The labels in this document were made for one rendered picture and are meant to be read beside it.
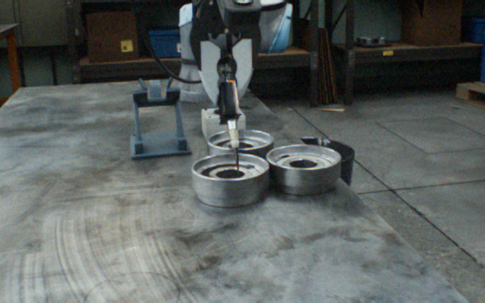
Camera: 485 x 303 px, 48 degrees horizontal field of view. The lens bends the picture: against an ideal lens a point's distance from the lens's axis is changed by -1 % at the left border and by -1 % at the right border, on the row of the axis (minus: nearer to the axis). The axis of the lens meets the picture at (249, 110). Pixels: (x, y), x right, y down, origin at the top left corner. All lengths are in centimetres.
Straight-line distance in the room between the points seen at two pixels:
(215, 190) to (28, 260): 23
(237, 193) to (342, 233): 14
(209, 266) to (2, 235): 26
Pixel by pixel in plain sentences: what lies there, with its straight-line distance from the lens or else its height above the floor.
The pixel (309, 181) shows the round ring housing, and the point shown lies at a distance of 74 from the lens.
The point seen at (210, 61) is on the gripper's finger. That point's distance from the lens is 74.
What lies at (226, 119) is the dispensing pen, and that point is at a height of 90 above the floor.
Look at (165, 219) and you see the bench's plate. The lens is 70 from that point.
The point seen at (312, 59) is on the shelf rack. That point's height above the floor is 41.
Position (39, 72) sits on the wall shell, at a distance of 488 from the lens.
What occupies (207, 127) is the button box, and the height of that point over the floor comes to 83.
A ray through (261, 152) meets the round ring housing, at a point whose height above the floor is 83.
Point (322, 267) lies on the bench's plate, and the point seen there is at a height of 80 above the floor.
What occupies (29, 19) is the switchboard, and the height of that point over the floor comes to 77.
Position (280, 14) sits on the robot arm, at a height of 100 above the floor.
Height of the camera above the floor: 110
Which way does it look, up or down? 14 degrees down
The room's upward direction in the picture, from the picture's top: 1 degrees counter-clockwise
